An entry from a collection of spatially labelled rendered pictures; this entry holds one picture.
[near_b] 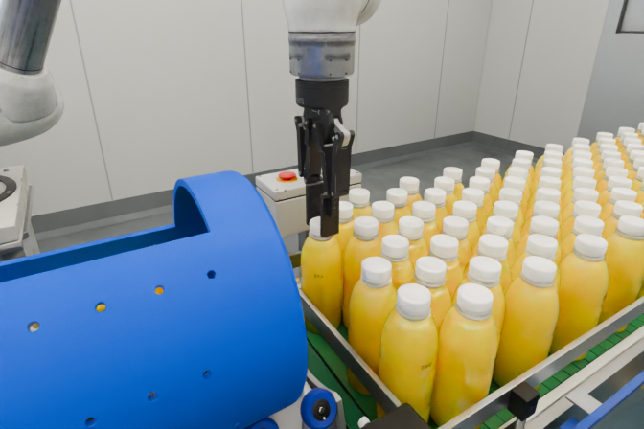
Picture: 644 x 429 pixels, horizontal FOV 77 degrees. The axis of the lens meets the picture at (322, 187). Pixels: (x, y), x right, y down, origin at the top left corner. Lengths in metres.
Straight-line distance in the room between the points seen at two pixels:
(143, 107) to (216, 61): 0.65
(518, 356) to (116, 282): 0.51
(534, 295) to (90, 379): 0.50
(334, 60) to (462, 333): 0.36
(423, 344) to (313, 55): 0.37
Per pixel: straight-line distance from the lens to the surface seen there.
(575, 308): 0.73
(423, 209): 0.71
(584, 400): 0.70
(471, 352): 0.53
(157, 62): 3.30
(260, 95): 3.57
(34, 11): 1.05
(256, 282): 0.37
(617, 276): 0.82
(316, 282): 0.66
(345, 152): 0.55
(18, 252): 1.08
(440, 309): 0.56
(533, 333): 0.63
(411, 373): 0.53
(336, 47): 0.54
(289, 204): 0.78
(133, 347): 0.36
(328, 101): 0.55
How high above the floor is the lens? 1.39
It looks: 22 degrees down
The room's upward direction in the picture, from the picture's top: straight up
